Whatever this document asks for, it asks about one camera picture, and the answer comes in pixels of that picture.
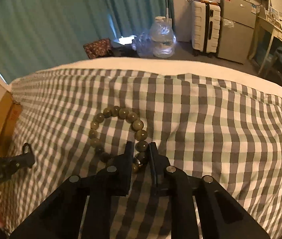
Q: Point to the white suitcase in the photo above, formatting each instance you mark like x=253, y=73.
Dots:
x=206, y=24

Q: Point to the teal curtain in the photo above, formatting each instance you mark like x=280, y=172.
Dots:
x=41, y=34

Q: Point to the patterned dark red bag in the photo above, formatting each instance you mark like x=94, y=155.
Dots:
x=99, y=49

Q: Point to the checkered green grey cloth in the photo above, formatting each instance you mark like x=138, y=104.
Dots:
x=205, y=126

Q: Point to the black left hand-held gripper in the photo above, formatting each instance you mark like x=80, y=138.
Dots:
x=10, y=165

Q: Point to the pack of water bottles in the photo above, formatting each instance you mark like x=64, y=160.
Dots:
x=142, y=44

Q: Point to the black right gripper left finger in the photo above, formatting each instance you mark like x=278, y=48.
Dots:
x=81, y=206

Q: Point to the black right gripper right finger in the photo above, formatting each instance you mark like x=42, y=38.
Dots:
x=200, y=207

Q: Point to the white dressing table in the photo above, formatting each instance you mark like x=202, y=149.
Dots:
x=269, y=22

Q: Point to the white mattress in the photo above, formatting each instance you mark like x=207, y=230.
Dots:
x=173, y=67

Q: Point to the large clear water bottle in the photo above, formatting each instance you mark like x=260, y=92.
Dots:
x=163, y=39

